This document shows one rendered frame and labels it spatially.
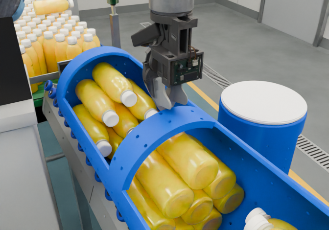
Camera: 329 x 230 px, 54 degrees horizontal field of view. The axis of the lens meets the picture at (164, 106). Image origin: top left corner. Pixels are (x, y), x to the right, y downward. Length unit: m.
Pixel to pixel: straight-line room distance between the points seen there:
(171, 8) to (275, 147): 0.67
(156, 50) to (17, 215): 0.71
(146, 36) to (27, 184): 0.59
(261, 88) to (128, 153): 0.69
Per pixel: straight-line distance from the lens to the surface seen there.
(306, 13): 4.90
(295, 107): 1.11
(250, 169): 0.72
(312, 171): 2.55
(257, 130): 1.02
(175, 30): 0.52
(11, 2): 1.04
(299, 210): 0.67
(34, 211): 1.08
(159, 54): 0.54
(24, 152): 0.94
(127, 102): 0.83
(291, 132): 1.06
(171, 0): 0.52
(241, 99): 1.10
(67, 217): 2.12
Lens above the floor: 1.58
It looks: 31 degrees down
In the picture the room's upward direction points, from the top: straight up
